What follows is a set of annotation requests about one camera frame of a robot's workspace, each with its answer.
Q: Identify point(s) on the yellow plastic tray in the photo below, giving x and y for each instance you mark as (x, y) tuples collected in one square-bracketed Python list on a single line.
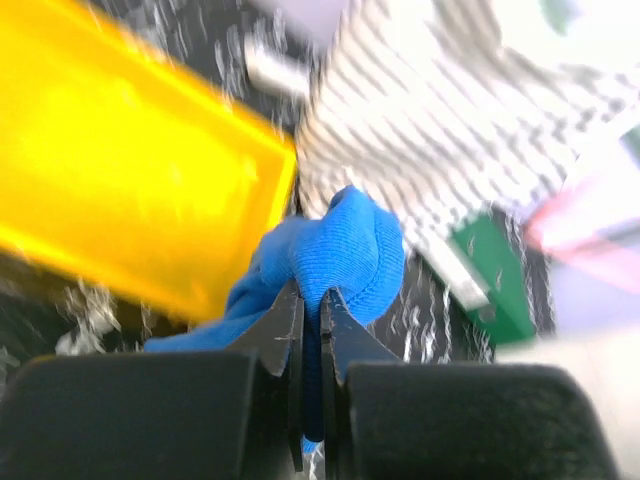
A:
[(123, 169)]

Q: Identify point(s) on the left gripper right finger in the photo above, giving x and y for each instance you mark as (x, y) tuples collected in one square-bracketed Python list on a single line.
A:
[(343, 341)]

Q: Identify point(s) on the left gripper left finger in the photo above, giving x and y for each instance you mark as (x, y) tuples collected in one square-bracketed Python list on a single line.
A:
[(275, 420)]

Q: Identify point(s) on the grey clothes stand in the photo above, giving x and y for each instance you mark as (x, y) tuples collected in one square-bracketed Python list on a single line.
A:
[(274, 72)]

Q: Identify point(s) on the green ring binder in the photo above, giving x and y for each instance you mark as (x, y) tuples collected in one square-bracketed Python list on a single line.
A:
[(479, 266)]

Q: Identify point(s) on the striped tank top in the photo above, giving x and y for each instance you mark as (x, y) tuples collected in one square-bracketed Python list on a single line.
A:
[(440, 109)]

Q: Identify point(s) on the pink wire hanger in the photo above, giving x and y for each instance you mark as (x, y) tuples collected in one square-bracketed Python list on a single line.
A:
[(577, 226)]

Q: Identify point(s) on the blue tank top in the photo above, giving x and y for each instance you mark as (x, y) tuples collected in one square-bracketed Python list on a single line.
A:
[(356, 247)]

